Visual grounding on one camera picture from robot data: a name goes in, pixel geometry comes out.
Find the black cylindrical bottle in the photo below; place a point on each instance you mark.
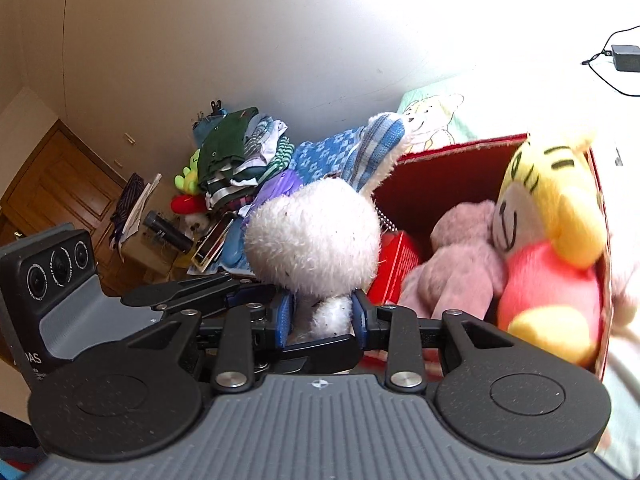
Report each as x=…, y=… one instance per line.
x=165, y=230

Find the red cardboard box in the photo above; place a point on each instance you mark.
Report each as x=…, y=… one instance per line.
x=425, y=180

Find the white rabbit plush toy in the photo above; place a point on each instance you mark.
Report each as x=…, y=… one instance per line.
x=310, y=235

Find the pile of folded clothes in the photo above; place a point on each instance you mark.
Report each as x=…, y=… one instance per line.
x=225, y=145

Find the black binder clips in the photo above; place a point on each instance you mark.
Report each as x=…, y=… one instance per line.
x=216, y=108

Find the purple tissue pack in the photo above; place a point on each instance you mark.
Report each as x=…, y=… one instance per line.
x=280, y=185

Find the pink bear plush toy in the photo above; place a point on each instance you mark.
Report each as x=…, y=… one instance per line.
x=460, y=260

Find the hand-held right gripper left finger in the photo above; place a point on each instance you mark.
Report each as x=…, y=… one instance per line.
x=285, y=320

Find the neon green toy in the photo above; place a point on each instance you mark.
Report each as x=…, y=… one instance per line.
x=186, y=177

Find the dark striped cloth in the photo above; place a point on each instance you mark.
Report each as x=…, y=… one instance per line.
x=127, y=205

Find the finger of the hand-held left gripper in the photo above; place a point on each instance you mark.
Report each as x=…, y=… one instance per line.
x=200, y=287
x=325, y=352

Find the black gold-edged case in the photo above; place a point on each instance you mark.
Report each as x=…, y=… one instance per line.
x=212, y=242

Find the yellow tiger plush toy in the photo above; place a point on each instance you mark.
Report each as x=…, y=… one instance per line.
x=550, y=200

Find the wooden door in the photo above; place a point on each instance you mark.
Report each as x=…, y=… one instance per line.
x=65, y=175

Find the blue plastic object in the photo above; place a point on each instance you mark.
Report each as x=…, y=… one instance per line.
x=235, y=250

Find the blue patterned towel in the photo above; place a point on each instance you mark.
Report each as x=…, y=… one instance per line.
x=320, y=152

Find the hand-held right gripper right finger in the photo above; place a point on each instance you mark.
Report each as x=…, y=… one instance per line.
x=359, y=317

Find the small red carton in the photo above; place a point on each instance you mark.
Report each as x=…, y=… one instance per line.
x=395, y=265

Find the red toy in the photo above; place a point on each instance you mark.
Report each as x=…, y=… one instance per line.
x=187, y=204

